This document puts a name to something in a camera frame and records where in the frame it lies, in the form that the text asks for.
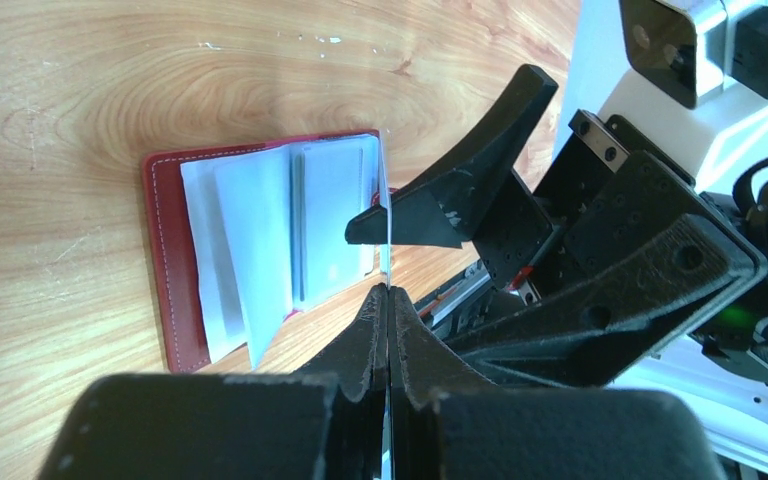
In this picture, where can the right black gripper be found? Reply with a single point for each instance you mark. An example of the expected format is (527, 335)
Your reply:
(613, 218)

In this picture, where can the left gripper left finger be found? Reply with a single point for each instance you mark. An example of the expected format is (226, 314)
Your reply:
(322, 421)

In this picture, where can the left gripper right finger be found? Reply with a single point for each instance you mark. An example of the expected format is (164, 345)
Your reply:
(450, 422)

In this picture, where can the red leather card holder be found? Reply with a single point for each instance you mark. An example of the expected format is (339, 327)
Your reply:
(243, 237)

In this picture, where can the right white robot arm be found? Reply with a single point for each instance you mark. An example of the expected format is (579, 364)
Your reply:
(604, 263)

